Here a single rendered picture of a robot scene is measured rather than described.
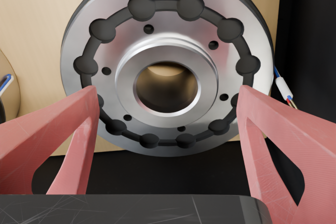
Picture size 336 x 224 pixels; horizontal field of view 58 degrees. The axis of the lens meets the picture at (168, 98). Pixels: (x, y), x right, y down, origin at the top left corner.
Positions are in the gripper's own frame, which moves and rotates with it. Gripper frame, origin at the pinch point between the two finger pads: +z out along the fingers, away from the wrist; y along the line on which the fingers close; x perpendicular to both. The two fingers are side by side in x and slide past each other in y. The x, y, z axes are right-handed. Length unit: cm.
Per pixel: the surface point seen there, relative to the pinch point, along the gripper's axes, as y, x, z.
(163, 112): 0.2, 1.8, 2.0
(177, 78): -0.6, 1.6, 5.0
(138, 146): 1.6, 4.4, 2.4
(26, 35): 7.7, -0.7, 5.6
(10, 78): 8.7, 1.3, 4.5
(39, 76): 7.6, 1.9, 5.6
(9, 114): 9.2, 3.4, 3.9
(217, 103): -2.5, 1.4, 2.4
